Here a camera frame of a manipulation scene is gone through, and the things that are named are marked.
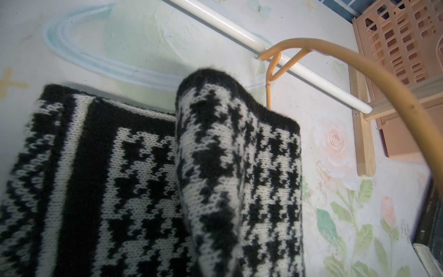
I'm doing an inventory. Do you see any wooden clothes rack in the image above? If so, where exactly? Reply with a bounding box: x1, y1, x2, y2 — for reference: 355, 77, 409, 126
165, 0, 443, 177

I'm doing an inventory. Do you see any orange clothes hanger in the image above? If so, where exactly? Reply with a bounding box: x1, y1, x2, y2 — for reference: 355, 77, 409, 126
258, 38, 443, 195

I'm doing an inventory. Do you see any floral table mat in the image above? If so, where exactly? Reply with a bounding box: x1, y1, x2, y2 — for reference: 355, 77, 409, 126
1, 1, 429, 277

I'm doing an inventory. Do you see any black white houndstooth scarf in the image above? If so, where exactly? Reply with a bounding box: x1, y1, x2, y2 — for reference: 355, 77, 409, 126
1, 69, 305, 277

